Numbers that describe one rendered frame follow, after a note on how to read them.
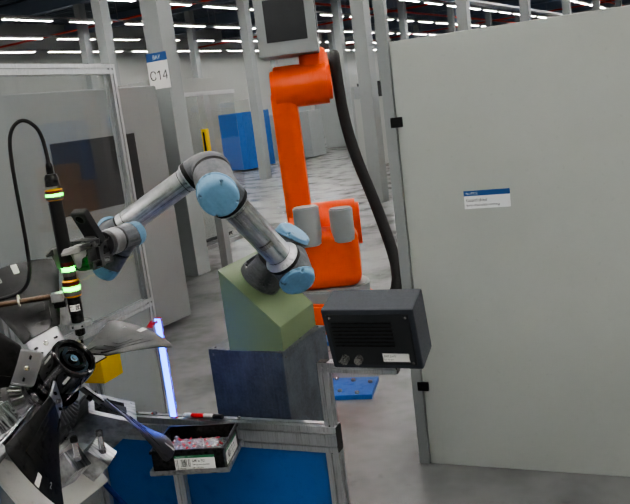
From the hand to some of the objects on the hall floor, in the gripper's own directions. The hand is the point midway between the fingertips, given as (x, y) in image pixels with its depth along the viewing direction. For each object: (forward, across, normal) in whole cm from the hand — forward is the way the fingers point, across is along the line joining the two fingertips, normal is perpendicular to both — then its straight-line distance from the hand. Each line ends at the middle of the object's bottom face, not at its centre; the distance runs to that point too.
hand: (56, 251), depth 195 cm
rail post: (-38, -54, -148) cm, 162 cm away
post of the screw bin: (-20, -11, -149) cm, 150 cm away
